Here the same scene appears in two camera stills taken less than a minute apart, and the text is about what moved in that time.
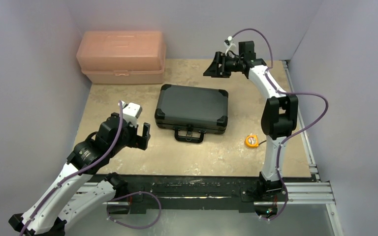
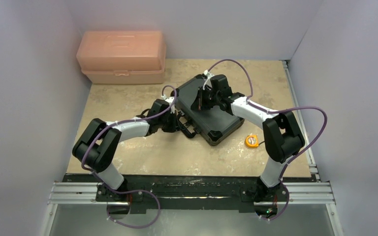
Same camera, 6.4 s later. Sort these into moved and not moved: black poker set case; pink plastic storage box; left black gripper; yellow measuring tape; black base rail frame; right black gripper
Moved: right black gripper; black poker set case; left black gripper
Not moved: black base rail frame; yellow measuring tape; pink plastic storage box
